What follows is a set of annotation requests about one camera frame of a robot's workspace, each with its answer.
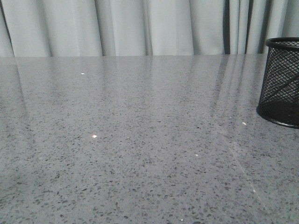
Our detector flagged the black mesh pen bucket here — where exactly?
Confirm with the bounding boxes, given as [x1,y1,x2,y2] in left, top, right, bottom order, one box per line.
[256,37,299,128]

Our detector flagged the grey orange handled scissors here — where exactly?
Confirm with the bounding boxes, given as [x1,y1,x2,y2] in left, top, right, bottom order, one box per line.
[266,74,299,100]

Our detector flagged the grey curtain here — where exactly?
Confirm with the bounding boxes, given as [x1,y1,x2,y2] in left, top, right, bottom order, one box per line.
[0,0,299,57]

